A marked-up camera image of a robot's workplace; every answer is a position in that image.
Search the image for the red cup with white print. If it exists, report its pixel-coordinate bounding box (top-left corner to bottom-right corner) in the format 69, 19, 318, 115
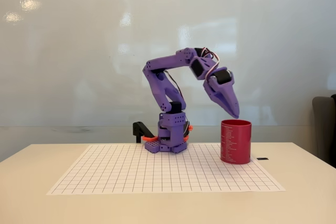
220, 119, 253, 165

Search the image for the white grid paper sheet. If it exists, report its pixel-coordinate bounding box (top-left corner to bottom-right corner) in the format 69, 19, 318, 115
46, 144, 286, 196

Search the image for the dark grey chair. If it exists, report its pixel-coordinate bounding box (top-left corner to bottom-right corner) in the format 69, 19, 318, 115
311, 94, 336, 168

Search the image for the white red servo cable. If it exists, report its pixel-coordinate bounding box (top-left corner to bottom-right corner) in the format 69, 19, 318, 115
201, 47, 222, 81

